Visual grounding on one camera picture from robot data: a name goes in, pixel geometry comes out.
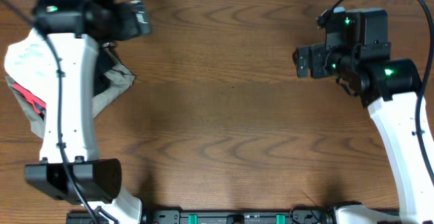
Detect white printed t-shirt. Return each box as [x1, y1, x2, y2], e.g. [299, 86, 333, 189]
[4, 29, 58, 106]

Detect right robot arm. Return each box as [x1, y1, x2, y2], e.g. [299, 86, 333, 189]
[292, 7, 433, 223]

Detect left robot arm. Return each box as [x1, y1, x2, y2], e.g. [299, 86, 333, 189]
[24, 0, 153, 223]

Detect black folded garment red trim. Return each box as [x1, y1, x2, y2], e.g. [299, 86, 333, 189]
[12, 48, 115, 115]

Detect khaki folded garment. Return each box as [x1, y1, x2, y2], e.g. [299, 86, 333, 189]
[5, 48, 136, 138]

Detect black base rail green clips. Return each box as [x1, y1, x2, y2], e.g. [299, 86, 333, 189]
[66, 208, 336, 224]

